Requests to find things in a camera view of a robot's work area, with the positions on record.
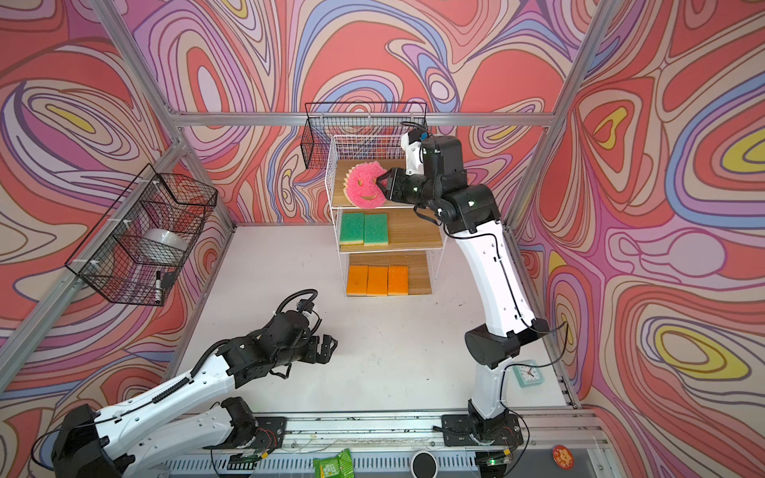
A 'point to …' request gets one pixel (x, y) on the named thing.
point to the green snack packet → (341, 466)
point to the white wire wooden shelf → (386, 248)
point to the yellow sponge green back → (376, 229)
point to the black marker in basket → (158, 289)
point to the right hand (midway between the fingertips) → (381, 187)
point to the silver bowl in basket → (164, 241)
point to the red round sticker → (563, 457)
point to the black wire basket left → (113, 256)
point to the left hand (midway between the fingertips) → (328, 341)
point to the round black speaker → (423, 464)
